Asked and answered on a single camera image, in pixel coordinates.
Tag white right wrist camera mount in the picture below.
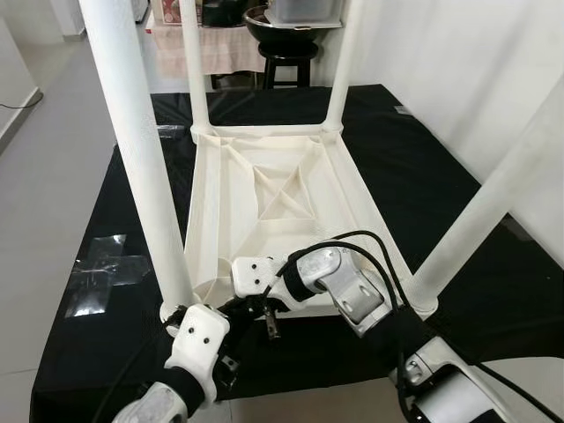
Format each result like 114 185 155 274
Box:
231 256 287 301

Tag pink towel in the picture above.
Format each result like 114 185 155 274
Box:
150 18 265 78

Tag white plastic table top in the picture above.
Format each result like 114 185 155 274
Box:
161 123 440 320

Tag clear plastic wrap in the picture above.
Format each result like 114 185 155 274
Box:
66 234 151 318

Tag red printed carton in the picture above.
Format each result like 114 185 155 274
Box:
150 0 182 26

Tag translucent storage box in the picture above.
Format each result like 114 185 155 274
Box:
264 0 345 26

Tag black wall cable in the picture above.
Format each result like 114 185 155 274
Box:
0 93 43 112

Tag black metal wok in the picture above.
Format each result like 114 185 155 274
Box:
242 4 345 47

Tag clear plastic bag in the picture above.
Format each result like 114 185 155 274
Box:
154 123 190 140

